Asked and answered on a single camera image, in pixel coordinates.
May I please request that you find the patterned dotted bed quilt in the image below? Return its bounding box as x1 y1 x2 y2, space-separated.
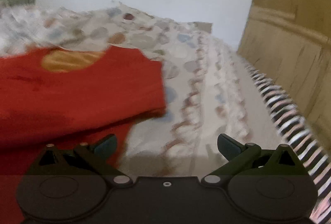
1 4 282 176

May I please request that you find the red sweater garment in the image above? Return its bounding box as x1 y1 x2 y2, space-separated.
1 46 166 223

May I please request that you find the striped black white bedsheet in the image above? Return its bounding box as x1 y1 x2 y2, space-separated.
245 63 330 223

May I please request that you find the wooden wardrobe panel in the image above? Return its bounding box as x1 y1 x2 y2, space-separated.
236 0 331 142

